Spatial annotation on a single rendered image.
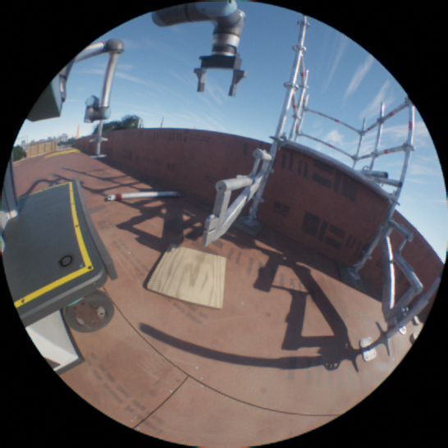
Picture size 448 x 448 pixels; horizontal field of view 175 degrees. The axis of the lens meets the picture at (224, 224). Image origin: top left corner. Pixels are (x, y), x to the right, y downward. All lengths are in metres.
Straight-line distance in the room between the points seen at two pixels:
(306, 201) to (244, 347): 1.09
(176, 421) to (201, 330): 0.35
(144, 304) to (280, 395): 0.58
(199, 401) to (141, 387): 0.17
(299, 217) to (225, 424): 1.33
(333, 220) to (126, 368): 1.48
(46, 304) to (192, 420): 0.45
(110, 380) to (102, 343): 0.13
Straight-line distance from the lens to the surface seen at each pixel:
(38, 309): 0.31
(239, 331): 0.59
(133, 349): 0.55
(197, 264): 0.70
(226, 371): 0.54
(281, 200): 1.27
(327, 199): 1.28
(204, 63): 0.61
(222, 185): 0.55
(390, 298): 1.06
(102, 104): 1.26
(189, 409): 0.53
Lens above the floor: 0.52
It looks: 28 degrees down
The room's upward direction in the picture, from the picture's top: 16 degrees clockwise
